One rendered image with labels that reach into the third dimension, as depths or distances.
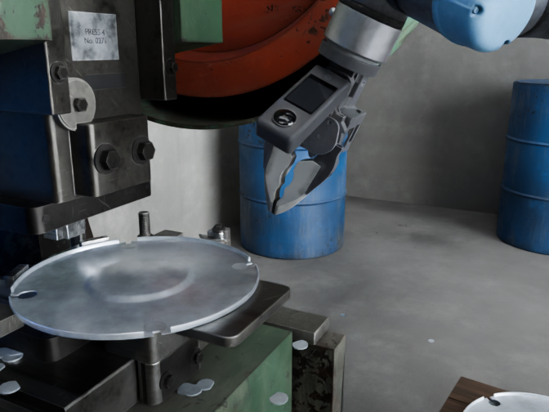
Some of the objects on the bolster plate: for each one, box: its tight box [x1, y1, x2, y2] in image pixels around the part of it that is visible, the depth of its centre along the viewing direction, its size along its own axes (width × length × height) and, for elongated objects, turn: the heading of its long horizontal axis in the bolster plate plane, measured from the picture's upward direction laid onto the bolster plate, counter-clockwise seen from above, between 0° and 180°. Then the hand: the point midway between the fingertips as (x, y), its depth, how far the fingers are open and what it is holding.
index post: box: [208, 224, 230, 246], centre depth 83 cm, size 3×3×10 cm
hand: (274, 206), depth 68 cm, fingers closed
